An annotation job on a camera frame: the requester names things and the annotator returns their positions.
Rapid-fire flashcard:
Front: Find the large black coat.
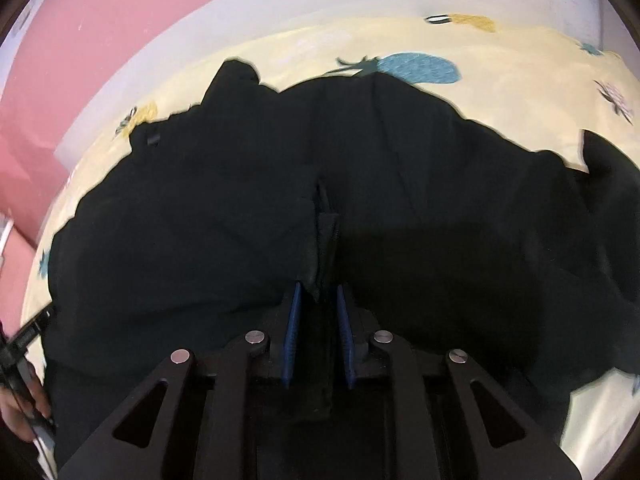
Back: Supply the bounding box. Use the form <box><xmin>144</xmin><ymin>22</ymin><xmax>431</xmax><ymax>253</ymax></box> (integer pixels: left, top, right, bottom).
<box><xmin>42</xmin><ymin>60</ymin><xmax>639</xmax><ymax>464</ymax></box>

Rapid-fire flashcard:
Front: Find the person's left hand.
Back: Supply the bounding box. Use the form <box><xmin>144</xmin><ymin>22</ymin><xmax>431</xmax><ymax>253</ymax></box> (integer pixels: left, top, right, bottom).
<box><xmin>1</xmin><ymin>361</ymin><xmax>52</xmax><ymax>442</ymax></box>

